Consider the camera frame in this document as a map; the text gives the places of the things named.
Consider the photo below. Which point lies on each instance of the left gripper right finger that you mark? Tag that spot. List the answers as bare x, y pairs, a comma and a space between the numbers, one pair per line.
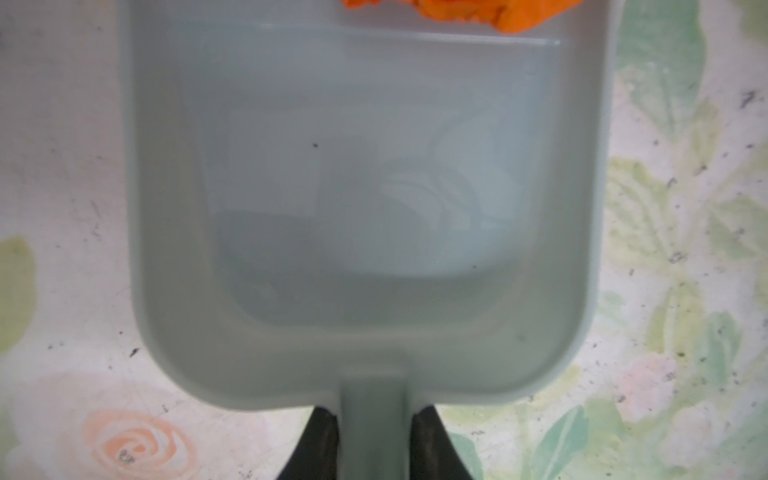
432, 455

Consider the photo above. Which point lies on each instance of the grey-green plastic dustpan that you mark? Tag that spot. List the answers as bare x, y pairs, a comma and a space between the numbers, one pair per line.
362, 210

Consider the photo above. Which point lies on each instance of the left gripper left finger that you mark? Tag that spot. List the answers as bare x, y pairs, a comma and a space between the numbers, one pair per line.
315, 456

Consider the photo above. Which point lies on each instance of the orange paper scrap near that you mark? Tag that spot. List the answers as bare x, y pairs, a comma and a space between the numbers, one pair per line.
505, 16

